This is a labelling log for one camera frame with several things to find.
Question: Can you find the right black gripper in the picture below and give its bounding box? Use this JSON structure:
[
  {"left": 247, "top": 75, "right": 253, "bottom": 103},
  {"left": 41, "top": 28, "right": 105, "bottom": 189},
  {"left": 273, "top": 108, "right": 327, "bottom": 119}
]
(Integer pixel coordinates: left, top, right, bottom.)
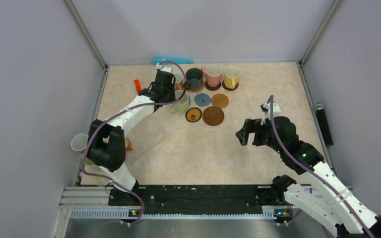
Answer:
[{"left": 236, "top": 118, "right": 285, "bottom": 154}]

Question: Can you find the pink printed mug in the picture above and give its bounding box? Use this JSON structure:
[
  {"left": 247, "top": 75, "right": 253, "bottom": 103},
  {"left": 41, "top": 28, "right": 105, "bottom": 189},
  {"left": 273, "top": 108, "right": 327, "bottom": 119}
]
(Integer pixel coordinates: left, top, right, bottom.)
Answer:
[{"left": 173, "top": 73, "right": 184, "bottom": 91}]

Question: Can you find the light green mug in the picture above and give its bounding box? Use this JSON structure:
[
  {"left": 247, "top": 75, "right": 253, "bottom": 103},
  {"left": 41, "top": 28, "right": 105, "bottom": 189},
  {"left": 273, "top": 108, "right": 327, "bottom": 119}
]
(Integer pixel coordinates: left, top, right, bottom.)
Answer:
[{"left": 169, "top": 92, "right": 190, "bottom": 114}]

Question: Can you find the woven rattan coaster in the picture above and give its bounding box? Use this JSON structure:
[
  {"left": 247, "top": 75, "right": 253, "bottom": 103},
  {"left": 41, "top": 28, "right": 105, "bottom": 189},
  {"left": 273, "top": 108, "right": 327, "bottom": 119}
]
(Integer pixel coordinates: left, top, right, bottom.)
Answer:
[{"left": 187, "top": 86, "right": 205, "bottom": 93}]

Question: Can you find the dark green mug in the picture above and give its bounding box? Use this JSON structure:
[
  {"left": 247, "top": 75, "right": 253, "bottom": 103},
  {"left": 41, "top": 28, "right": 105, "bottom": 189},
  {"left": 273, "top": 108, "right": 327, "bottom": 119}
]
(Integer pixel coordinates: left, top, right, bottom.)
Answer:
[{"left": 185, "top": 67, "right": 203, "bottom": 91}]

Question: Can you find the brown grooved coaster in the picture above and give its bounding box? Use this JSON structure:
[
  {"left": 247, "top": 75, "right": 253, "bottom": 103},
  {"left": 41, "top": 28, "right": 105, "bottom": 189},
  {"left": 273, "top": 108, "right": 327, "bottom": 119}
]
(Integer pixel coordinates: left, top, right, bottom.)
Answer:
[{"left": 202, "top": 107, "right": 225, "bottom": 126}]

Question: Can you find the brown paw print coaster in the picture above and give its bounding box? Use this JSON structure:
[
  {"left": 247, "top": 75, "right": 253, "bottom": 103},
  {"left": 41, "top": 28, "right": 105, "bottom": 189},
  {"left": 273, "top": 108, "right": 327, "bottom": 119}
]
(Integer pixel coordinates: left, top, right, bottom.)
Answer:
[{"left": 185, "top": 107, "right": 202, "bottom": 123}]

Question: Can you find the grey silicone coaster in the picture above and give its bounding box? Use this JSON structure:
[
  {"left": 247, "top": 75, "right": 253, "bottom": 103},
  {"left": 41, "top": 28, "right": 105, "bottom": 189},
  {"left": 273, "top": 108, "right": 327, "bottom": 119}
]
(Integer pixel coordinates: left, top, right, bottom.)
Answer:
[{"left": 194, "top": 93, "right": 211, "bottom": 107}]

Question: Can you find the light wooden coaster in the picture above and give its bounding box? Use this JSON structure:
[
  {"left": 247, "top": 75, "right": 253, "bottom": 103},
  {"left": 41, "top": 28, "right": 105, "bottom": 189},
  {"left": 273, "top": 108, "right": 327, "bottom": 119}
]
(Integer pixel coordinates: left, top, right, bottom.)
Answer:
[{"left": 211, "top": 93, "right": 229, "bottom": 109}]

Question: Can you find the dark wooden coaster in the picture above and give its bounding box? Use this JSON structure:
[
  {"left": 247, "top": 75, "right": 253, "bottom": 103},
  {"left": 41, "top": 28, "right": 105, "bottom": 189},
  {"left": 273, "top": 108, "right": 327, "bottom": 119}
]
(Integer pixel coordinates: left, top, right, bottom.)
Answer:
[
  {"left": 222, "top": 81, "right": 239, "bottom": 91},
  {"left": 204, "top": 83, "right": 221, "bottom": 91}
]

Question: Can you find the plain pink mug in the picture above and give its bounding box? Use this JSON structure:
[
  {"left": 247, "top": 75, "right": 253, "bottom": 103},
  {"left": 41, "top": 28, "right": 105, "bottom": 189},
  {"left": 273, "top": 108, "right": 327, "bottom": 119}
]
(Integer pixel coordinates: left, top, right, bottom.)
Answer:
[{"left": 201, "top": 64, "right": 223, "bottom": 88}]

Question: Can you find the yellow mug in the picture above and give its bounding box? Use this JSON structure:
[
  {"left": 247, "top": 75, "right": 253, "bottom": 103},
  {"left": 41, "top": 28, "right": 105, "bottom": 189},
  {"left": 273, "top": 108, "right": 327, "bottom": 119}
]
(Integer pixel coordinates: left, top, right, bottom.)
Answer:
[{"left": 223, "top": 65, "right": 241, "bottom": 90}]

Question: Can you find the black microphone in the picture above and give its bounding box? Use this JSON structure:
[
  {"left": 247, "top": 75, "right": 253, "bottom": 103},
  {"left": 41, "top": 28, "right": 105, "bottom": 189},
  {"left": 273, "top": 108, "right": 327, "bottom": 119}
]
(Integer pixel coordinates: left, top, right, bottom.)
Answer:
[{"left": 314, "top": 103, "right": 334, "bottom": 147}]

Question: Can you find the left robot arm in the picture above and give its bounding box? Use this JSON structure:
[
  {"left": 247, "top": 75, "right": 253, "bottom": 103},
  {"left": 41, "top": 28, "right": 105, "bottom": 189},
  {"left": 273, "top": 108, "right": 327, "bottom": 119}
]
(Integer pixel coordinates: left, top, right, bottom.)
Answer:
[{"left": 86, "top": 66, "right": 176, "bottom": 205}]

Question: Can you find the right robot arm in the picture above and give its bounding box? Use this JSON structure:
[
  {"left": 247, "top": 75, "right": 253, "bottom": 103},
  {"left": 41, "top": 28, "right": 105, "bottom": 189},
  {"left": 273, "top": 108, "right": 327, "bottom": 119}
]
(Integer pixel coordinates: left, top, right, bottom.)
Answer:
[{"left": 236, "top": 117, "right": 381, "bottom": 238}]

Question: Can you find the small orange cup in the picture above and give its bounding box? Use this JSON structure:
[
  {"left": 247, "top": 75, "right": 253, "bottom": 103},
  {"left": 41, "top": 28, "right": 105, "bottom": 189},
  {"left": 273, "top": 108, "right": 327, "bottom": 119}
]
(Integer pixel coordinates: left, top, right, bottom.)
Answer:
[{"left": 125, "top": 137, "right": 133, "bottom": 151}]

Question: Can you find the red block near cups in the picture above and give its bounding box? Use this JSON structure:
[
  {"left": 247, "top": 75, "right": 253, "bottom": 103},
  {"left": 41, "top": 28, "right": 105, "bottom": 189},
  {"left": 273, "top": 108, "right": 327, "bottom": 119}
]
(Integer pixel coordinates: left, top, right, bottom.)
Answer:
[{"left": 134, "top": 79, "right": 142, "bottom": 94}]

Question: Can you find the turquoise microphone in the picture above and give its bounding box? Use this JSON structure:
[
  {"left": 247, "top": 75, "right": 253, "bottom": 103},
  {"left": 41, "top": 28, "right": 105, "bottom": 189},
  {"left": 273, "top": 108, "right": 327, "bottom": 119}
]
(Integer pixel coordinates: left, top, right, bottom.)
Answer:
[{"left": 152, "top": 56, "right": 193, "bottom": 64}]

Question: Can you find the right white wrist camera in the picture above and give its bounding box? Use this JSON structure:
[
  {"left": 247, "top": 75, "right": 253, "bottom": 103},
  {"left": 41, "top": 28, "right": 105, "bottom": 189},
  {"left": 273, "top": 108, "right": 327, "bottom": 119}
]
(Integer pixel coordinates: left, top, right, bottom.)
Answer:
[{"left": 261, "top": 102, "right": 281, "bottom": 120}]

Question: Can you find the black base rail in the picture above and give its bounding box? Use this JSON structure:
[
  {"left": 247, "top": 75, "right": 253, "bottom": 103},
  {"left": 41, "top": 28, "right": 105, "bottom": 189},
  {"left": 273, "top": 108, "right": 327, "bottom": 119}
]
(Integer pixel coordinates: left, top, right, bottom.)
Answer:
[{"left": 108, "top": 184, "right": 305, "bottom": 224}]

